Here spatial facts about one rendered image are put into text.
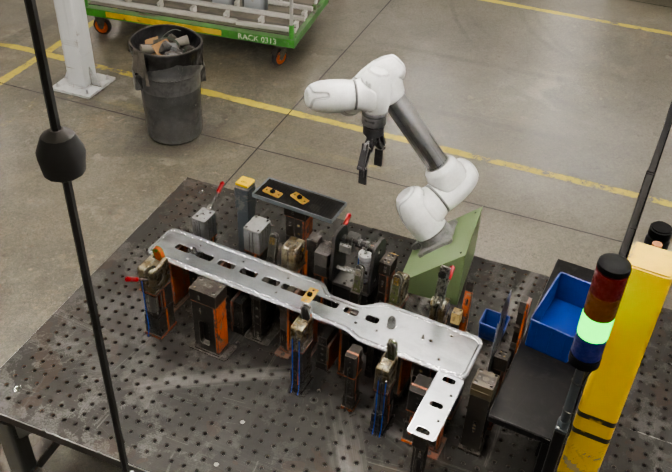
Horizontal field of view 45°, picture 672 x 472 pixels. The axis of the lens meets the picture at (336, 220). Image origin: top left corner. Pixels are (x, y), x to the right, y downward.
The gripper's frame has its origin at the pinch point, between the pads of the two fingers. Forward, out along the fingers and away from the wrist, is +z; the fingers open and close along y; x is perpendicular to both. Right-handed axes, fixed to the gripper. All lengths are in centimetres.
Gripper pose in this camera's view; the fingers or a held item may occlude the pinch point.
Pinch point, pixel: (370, 171)
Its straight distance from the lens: 298.0
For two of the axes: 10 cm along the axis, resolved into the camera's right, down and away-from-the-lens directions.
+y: -4.5, 5.3, -7.2
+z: -0.4, 7.9, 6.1
